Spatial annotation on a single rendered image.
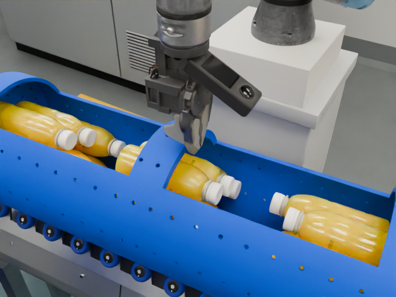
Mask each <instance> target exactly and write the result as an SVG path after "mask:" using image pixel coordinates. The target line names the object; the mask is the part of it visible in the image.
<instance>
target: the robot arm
mask: <svg viewBox="0 0 396 297"><path fill-rule="evenodd" d="M323 1H327V2H331V3H333V4H337V5H342V6H343V7H344V8H347V7H348V8H353V9H365V8H367V7H368V6H370V5H371V4H372V3H373V2H374V1H375V0H323ZM156 10H157V26H158V30H157V31H156V33H155V34H154V35H152V36H149V37H148V46H149V47H152V48H154V49H155V58H156V64H154V65H156V66H155V67H154V65H153V66H152V67H150V69H149V73H148V76H147V77H146V78H145V85H146V97H147V107H149V108H153V109H155V110H158V111H159V112H162V113H165V114H170V113H171V112H174V113H176V114H175V115H174V124H169V125H165V126H164V132H165V134H166V135H167V136H169V137H171V138H173V139H175V140H177V141H178V142H180V143H182V144H184V145H185V146H186V148H187V151H188V152H189V153H191V154H194V155H195V154H196V153H197V151H198V150H199V149H200V148H201V146H202V144H203V140H204V137H205V134H206V130H207V125H208V122H209V118H210V113H211V109H212V102H213V95H215V96H216V97H217V98H218V99H220V100H221V101H223V102H224V103H225V104H226V105H228V106H229V107H230V108H231V109H233V110H234V111H235V112H237V113H238V114H239V115H240V116H242V117H246V116H247V115H248V114H249V113H250V112H251V111H252V109H253V108H254V106H255V105H256V103H257V102H258V101H259V99H260V98H261V96H262V92H261V91H259V90H258V89H257V88H256V87H254V86H253V85H252V84H251V83H250V82H248V81H247V80H245V79H244V78H243V77H242V76H240V75H239V74H238V73H237V72H235V71H234V70H233V69H231V68H230V67H229V66H228V65H226V64H225V63H224V62H223V61H221V60H220V59H218V57H216V56H215V55H213V54H212V53H211V52H210V51H208V50H209V44H210V37H211V34H212V0H156ZM315 30H316V24H315V18H314V11H313V7H312V0H260V2H259V5H258V8H257V10H256V12H255V15H254V17H253V19H252V24H251V34H252V35H253V36H254V37H255V38H256V39H258V40H260V41H262V42H264V43H267V44H272V45H279V46H295V45H302V44H306V43H307V42H309V41H311V40H312V39H313V38H314V36H315ZM151 68H153V69H152V70H151ZM150 70H151V71H150ZM153 75H154V77H153V78H152V76H153Z"/></svg>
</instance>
